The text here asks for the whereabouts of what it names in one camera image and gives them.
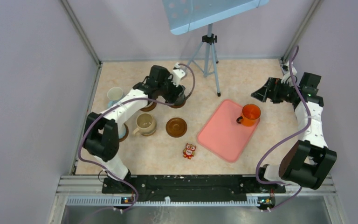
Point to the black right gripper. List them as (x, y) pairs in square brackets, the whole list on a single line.
[(273, 84)]

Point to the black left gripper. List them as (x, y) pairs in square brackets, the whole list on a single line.
[(172, 96)]

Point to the dark green mug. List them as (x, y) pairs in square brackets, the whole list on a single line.
[(179, 99)]

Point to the dark brown ridged coaster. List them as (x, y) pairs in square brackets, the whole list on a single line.
[(149, 107)]

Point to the orange mug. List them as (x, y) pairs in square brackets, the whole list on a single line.
[(250, 115)]

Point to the beige mug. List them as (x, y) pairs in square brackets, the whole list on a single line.
[(144, 120)]

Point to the light blue mug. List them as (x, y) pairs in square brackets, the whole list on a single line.
[(114, 94)]

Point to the dark brown coaster front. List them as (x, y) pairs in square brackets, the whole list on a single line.
[(176, 127)]

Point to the light brown coaster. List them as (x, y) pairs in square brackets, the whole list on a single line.
[(148, 131)]

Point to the pink tray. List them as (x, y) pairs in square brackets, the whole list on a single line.
[(222, 135)]

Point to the red owl figure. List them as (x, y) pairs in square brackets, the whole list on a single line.
[(189, 151)]

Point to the dark brown wooden coaster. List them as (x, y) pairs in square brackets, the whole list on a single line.
[(179, 106)]

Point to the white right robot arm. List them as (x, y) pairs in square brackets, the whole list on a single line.
[(309, 161)]

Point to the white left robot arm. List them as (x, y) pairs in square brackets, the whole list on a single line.
[(104, 131)]

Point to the blue dotted board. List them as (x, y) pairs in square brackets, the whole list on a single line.
[(187, 15)]

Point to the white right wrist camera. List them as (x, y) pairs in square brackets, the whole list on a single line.
[(286, 79)]

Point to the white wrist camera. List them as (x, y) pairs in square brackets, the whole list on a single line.
[(286, 79), (177, 74)]

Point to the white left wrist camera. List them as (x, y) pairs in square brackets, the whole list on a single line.
[(177, 74)]

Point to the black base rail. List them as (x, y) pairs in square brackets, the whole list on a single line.
[(189, 188)]

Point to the grey cable duct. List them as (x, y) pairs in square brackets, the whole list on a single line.
[(118, 201)]

